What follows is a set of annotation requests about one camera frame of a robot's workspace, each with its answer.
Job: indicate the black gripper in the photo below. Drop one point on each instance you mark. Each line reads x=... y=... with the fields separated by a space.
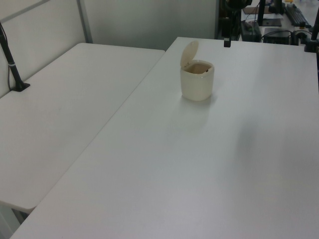
x=226 y=27

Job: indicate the cream lidded desktop trash bin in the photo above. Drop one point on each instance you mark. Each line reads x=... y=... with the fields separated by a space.
x=197 y=85

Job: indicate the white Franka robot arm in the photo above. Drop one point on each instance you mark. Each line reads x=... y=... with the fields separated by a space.
x=236 y=3

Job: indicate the dark device with green parts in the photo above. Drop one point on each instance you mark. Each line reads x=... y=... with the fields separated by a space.
x=250 y=30

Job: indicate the black monitor stand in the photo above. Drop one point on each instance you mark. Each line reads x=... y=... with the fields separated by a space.
x=264 y=21

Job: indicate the black electronics box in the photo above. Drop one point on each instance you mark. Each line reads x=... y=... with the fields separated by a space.
x=276 y=35

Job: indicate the black keyboard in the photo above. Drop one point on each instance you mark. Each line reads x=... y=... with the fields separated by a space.
x=296 y=13

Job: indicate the black clamp stand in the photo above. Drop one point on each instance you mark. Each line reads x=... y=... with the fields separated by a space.
x=312 y=37

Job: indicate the grey metal partition post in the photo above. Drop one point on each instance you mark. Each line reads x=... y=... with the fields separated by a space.
x=86 y=22

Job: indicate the black camera stand pole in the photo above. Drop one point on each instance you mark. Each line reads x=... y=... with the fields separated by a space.
x=11 y=64

